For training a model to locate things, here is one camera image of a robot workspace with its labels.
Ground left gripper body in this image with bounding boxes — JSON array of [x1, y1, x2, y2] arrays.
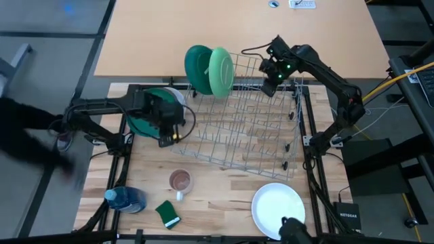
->
[[134, 88, 186, 137]]

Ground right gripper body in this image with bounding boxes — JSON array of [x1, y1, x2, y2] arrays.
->
[[259, 35, 298, 86]]

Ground dark green plate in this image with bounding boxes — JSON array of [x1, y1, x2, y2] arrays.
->
[[125, 87, 177, 140], [184, 44, 214, 96]]

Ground light green plate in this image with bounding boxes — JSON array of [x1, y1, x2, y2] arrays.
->
[[208, 46, 235, 100]]

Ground white mug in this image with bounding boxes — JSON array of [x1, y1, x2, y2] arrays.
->
[[168, 168, 195, 202]]

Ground white power strip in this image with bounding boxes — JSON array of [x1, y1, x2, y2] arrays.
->
[[288, 0, 317, 9]]

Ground dark green sponge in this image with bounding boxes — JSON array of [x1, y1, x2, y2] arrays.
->
[[155, 199, 182, 230]]

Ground blue water bottle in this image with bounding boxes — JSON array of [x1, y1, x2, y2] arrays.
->
[[103, 185, 147, 214]]

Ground light wooden desk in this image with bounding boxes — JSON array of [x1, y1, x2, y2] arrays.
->
[[94, 0, 390, 79]]

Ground black side desk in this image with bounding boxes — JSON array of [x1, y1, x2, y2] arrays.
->
[[388, 37, 434, 190]]

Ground person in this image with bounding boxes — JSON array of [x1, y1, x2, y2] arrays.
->
[[0, 97, 81, 186]]

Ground black rounded object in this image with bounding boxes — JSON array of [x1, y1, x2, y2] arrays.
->
[[278, 216, 311, 244]]

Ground black laptop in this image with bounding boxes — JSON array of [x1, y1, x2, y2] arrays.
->
[[415, 66, 434, 109]]

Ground grey metal stand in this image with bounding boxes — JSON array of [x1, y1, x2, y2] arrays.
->
[[0, 43, 34, 98]]

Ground black aluminium frame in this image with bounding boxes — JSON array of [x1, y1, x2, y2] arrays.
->
[[73, 83, 353, 244]]

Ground grey wire dish rack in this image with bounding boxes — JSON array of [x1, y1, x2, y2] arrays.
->
[[169, 50, 306, 182]]

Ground white cable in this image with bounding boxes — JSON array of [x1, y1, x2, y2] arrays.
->
[[330, 96, 411, 136]]

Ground yellow cable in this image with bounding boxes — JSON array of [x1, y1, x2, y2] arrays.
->
[[361, 60, 434, 102]]

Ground black Netgear switch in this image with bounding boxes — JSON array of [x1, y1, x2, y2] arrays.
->
[[332, 201, 362, 233]]

